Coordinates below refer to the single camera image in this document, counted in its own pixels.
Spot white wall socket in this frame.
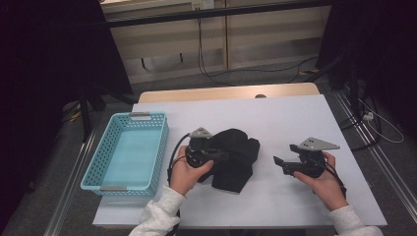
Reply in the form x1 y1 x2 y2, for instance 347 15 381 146
191 0 215 10

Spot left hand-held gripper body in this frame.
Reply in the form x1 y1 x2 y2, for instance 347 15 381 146
185 126 218 169

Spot person's right hand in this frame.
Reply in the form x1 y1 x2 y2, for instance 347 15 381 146
292 151 349 212

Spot black stand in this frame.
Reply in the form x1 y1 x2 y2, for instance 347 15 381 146
303 52 362 119
78 85 139 144

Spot hand-held gripper cable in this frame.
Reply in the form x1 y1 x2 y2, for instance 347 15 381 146
166 132 192 188
323 156 348 200

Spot left hand-held gripper cable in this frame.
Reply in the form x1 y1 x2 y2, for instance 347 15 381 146
166 132 192 188

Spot white floor cable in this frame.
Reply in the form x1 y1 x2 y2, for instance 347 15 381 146
357 97 405 145

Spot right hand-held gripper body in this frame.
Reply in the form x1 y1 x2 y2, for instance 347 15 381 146
282 137 340 179

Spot black curtain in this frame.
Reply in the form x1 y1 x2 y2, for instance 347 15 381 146
0 0 134 230
316 0 417 139

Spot black shorts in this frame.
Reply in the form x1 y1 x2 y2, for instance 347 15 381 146
196 127 262 195

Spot right hand-held gripper cable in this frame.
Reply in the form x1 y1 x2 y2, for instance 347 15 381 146
323 156 348 200

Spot yellow floor cable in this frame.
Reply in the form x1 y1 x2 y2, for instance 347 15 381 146
67 102 83 123

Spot person's left hand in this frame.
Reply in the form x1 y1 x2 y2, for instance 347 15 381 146
169 145 215 197

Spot black horizontal bar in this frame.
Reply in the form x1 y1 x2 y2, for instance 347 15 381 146
105 0 332 29

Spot black hanging cable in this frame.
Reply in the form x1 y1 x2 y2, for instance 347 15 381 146
196 18 319 87

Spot aluminium floor rail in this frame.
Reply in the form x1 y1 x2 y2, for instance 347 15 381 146
333 89 417 215
42 129 97 236

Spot black floor cables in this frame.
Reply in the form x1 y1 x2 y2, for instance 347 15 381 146
338 94 383 151

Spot white table mat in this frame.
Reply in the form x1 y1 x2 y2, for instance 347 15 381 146
92 93 388 229

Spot light blue plastic basket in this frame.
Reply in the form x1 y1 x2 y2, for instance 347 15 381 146
80 111 170 199

